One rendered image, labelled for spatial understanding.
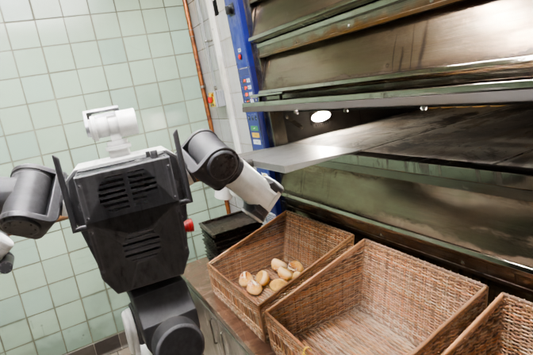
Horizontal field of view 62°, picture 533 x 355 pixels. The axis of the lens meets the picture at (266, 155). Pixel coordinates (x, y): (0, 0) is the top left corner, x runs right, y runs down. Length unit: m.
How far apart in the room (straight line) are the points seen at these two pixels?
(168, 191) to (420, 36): 0.85
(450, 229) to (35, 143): 2.29
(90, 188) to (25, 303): 2.16
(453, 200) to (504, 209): 0.17
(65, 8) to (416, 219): 2.29
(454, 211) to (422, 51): 0.48
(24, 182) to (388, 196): 1.15
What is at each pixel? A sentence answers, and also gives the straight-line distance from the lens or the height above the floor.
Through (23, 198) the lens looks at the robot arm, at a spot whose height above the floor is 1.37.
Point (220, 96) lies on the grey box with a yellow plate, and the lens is 2.73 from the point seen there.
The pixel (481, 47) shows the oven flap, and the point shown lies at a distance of 1.25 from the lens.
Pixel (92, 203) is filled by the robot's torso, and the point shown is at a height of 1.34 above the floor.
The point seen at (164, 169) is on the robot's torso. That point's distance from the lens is 0.98.
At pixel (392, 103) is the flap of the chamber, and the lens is 1.28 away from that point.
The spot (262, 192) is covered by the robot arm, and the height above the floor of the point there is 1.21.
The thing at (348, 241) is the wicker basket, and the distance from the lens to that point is 1.83.
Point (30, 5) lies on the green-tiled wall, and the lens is 2.97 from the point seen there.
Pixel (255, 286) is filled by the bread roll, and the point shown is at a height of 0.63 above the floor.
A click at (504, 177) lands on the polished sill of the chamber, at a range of 1.30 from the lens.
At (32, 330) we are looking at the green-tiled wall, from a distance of 3.16.
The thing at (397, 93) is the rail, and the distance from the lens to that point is 1.27.
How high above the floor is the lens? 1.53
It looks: 10 degrees down
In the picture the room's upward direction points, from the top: 11 degrees counter-clockwise
